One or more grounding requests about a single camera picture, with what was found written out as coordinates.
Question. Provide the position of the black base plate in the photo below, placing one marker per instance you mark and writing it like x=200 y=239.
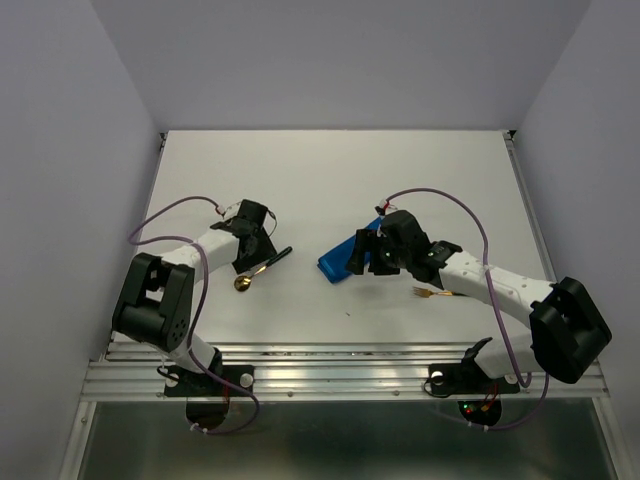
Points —
x=450 y=377
x=181 y=383

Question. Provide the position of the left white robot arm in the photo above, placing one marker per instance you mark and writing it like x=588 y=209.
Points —
x=155 y=304

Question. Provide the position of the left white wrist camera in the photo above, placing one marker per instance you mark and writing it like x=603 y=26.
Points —
x=229 y=211

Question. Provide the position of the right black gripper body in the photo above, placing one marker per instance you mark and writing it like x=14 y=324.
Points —
x=385 y=259

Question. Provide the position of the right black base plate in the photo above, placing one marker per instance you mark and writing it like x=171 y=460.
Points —
x=450 y=377

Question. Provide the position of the gold fork green handle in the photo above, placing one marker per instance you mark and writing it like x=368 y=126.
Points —
x=429 y=293

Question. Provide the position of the blue cloth napkin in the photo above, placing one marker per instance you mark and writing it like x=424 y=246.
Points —
x=333 y=263

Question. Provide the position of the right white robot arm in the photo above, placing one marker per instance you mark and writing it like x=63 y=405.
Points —
x=566 y=331

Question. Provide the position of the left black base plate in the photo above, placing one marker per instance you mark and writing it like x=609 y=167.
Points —
x=181 y=383

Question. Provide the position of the gold spoon green handle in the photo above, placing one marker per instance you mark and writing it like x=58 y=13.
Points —
x=243 y=282

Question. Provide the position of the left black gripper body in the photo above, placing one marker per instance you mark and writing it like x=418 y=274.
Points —
x=262 y=252

